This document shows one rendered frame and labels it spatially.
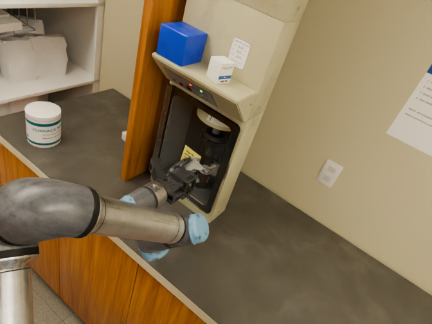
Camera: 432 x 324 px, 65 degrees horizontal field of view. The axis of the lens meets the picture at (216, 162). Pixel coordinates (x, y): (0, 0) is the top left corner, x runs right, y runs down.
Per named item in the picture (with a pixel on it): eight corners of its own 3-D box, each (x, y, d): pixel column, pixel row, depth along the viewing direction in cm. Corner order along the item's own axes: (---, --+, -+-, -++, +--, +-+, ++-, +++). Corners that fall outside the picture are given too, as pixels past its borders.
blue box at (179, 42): (177, 49, 108) (182, 20, 103) (200, 62, 104) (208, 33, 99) (155, 53, 100) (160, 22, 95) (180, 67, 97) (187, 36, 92)
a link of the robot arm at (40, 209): (34, 154, 51) (209, 207, 90) (-5, 172, 57) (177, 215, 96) (24, 230, 47) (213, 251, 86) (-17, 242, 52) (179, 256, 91)
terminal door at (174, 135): (152, 171, 138) (170, 83, 115) (209, 215, 127) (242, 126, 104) (151, 172, 137) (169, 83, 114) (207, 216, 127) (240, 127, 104)
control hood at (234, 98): (170, 76, 114) (175, 47, 109) (248, 121, 103) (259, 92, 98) (146, 82, 106) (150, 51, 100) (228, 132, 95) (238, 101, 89)
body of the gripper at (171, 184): (193, 192, 109) (169, 209, 100) (174, 178, 112) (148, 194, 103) (199, 175, 105) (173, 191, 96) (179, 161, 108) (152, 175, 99)
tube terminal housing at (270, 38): (186, 158, 160) (234, -17, 116) (242, 195, 149) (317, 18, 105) (149, 179, 141) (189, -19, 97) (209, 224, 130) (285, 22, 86)
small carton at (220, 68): (218, 74, 100) (224, 55, 97) (229, 82, 98) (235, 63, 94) (206, 76, 97) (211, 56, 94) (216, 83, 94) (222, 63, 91)
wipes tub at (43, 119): (49, 127, 151) (48, 98, 142) (67, 142, 146) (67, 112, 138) (20, 136, 141) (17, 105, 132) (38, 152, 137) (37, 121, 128)
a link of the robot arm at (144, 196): (117, 232, 91) (104, 204, 90) (146, 213, 100) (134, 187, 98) (134, 231, 86) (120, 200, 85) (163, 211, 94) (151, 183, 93)
